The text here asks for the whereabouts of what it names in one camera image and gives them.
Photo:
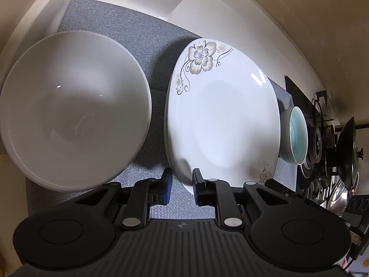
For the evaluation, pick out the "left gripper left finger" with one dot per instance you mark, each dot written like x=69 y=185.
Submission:
x=163 y=187

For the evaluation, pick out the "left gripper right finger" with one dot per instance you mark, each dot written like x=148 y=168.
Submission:
x=204 y=190

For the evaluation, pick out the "white floral square plate front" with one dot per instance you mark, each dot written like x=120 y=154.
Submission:
x=221 y=116

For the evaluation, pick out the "white plain bowl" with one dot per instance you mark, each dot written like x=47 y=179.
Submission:
x=75 y=111

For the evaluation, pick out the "teal glazed bowl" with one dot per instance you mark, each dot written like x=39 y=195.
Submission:
x=294 y=136

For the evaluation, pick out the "black gas cooktop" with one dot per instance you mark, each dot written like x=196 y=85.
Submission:
x=317 y=176

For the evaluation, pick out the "steel pot lid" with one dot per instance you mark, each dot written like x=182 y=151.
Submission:
x=339 y=198

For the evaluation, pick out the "black wok with lid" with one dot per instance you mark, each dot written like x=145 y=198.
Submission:
x=347 y=155

